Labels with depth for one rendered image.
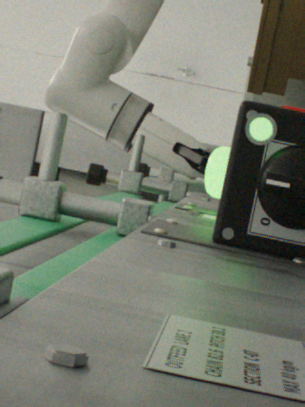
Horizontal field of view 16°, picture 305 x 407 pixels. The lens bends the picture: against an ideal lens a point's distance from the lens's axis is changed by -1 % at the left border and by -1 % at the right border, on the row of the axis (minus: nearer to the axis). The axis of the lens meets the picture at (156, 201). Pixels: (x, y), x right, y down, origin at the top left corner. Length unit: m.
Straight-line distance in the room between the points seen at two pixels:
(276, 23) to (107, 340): 0.93
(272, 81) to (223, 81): 3.70
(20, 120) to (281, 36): 1.11
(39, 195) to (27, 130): 1.49
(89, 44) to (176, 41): 3.54
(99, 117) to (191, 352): 1.18
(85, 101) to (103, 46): 0.08
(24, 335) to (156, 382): 0.04
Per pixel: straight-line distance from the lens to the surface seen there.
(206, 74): 4.93
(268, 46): 1.18
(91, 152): 2.18
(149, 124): 1.41
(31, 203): 0.72
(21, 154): 2.21
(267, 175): 0.54
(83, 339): 0.25
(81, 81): 1.43
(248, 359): 0.26
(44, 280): 0.45
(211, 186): 0.88
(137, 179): 1.32
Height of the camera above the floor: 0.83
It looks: 4 degrees up
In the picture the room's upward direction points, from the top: 78 degrees counter-clockwise
